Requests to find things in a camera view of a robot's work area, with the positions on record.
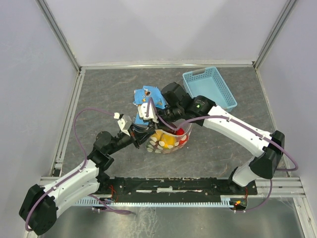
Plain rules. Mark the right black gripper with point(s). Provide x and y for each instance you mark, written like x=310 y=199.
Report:
x=158 y=111

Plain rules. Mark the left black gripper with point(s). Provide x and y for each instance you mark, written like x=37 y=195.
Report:
x=139 y=135

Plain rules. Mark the small yellow lemon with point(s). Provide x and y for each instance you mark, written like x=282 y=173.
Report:
x=158 y=138

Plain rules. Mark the red yellow pear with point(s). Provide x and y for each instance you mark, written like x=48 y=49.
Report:
x=182 y=136

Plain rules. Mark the clear dotted zip bag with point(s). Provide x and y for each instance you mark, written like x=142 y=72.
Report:
x=153 y=147

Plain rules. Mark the yellow round fruit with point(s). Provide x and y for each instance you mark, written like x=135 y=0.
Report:
x=169 y=141

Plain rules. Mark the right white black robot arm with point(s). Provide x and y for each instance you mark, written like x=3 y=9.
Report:
x=266 y=147

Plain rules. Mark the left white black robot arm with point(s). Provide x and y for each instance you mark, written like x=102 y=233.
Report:
x=43 y=205

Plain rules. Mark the blue patterned cloth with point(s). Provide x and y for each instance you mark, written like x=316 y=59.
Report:
x=142 y=96

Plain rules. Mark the light blue plastic basket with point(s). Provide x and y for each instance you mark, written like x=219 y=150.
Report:
x=208 y=82

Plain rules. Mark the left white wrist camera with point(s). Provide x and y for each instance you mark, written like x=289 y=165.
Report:
x=124 y=122

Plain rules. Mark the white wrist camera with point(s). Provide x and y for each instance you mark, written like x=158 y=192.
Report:
x=124 y=122
x=147 y=113

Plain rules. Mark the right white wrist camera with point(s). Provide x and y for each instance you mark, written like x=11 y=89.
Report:
x=147 y=113

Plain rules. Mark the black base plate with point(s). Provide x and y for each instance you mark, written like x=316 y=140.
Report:
x=172 y=190

